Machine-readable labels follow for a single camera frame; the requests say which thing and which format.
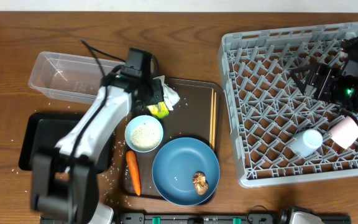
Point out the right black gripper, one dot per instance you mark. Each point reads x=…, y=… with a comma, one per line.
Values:
x=331, y=76

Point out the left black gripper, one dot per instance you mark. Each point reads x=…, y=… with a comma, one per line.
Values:
x=158, y=84

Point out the green yellow snack wrapper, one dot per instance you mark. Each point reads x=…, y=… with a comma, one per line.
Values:
x=159, y=110

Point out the white napkin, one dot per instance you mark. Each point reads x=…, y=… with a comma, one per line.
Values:
x=170, y=96

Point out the light blue cup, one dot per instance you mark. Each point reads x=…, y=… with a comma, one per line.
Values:
x=306, y=142

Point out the orange carrot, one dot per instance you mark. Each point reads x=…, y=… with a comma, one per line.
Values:
x=134, y=171

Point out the pink cup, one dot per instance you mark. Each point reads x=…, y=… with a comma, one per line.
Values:
x=344, y=133

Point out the large blue plate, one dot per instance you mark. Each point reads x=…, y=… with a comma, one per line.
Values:
x=175, y=165

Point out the brown mushroom scrap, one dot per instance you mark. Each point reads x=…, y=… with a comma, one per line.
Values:
x=200, y=183

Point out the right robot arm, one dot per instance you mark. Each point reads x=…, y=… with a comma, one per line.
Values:
x=345, y=89

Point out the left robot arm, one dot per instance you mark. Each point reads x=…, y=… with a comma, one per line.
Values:
x=64, y=177

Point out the grey plastic dishwasher rack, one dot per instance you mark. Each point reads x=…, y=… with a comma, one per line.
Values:
x=266, y=109

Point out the light blue rice bowl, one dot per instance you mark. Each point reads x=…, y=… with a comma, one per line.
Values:
x=144, y=133

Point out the dark brown serving tray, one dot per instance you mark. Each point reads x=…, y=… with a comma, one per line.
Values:
x=190, y=118

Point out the wooden chopstick right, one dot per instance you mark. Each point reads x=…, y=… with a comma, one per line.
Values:
x=213, y=122

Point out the wooden chopstick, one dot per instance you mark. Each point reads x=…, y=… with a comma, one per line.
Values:
x=213, y=122
x=211, y=119

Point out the wooden chopstick left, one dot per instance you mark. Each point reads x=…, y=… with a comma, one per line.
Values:
x=211, y=119

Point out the clear plastic bin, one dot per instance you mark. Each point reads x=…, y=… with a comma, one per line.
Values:
x=68, y=77

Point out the black plastic tray bin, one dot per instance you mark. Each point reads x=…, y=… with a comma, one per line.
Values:
x=44, y=129

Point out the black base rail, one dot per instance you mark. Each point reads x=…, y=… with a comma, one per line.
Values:
x=140, y=218

